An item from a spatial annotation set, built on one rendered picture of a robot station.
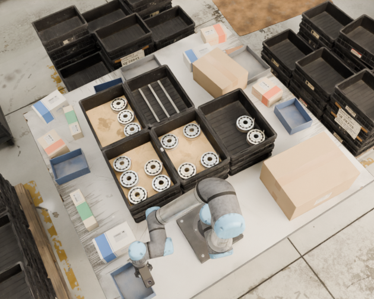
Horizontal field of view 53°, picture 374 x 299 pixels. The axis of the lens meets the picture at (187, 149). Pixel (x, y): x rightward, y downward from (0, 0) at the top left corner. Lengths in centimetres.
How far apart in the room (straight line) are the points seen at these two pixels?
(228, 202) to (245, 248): 69
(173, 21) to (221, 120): 152
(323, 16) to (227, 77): 149
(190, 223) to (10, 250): 122
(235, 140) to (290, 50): 149
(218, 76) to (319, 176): 90
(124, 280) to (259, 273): 107
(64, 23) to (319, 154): 247
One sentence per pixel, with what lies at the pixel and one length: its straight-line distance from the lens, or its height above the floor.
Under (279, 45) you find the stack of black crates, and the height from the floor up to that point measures 27.
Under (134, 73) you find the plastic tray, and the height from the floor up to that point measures 70.
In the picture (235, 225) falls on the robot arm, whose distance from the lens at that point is 140.
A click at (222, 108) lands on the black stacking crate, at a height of 83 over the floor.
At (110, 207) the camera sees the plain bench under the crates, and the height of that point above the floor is 70.
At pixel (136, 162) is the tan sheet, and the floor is 83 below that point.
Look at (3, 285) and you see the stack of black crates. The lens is 255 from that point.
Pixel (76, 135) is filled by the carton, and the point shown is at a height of 74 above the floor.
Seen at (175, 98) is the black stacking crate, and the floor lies 83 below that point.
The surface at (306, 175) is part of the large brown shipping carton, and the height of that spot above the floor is 90.
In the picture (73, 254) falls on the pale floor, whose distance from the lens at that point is 296.
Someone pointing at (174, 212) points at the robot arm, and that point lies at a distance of 161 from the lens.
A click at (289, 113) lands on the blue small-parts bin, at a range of 250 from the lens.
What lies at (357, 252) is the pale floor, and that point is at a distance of 297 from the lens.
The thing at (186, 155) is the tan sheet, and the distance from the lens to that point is 215.
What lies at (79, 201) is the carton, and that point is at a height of 76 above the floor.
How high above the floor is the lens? 269
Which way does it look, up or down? 59 degrees down
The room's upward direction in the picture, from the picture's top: 7 degrees counter-clockwise
